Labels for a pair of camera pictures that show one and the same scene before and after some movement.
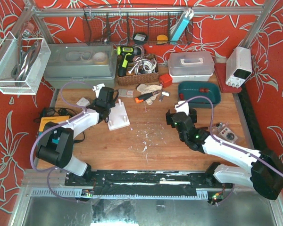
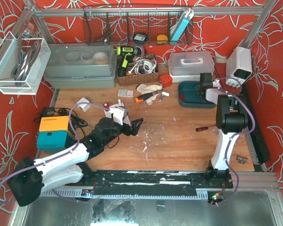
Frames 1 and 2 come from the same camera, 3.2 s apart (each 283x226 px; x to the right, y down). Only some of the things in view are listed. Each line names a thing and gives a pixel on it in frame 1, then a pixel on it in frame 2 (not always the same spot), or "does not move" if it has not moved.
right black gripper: [169, 117] to [204, 84]
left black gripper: [101, 103] to [128, 128]
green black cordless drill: [127, 52] does not move
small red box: [166, 80] does not move
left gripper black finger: [192, 113] to [135, 125]
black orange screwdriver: [140, 99] does not move
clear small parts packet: [126, 93] does not move
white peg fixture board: [118, 117] does not move
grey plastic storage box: [80, 65] does not move
